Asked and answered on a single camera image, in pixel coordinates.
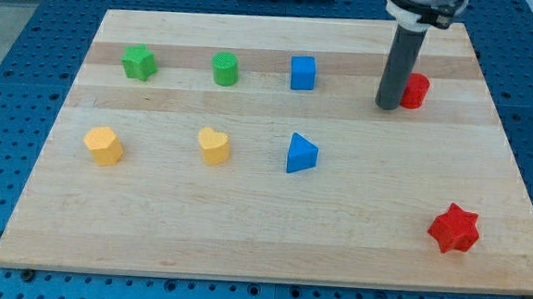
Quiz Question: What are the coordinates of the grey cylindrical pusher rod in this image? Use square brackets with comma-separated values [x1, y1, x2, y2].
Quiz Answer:
[375, 25, 426, 111]

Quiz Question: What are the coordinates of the wooden board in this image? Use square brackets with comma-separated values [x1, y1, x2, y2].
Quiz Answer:
[0, 9, 533, 295]

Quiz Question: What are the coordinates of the green star block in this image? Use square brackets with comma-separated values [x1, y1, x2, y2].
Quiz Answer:
[121, 44, 158, 81]

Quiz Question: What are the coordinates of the red cylinder block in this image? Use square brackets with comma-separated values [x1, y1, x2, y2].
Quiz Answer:
[400, 73, 431, 109]

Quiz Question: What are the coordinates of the yellow heart block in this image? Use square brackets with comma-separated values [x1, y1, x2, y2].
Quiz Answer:
[198, 127, 230, 166]

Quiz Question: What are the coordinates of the green cylinder block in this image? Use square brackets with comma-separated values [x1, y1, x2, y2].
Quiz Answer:
[211, 51, 239, 87]

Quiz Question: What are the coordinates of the red star block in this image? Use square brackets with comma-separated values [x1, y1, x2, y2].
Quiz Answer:
[428, 203, 480, 253]

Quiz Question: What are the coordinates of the blue cube block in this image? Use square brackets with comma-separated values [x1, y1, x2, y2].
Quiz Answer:
[290, 56, 316, 91]

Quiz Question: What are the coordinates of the blue triangle block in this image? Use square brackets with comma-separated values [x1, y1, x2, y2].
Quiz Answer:
[286, 132, 319, 173]

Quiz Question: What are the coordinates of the white and black wrist mount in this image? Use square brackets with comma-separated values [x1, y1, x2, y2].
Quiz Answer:
[386, 0, 469, 32]

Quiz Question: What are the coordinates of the yellow hexagon block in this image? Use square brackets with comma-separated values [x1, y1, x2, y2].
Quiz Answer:
[83, 127, 124, 167]

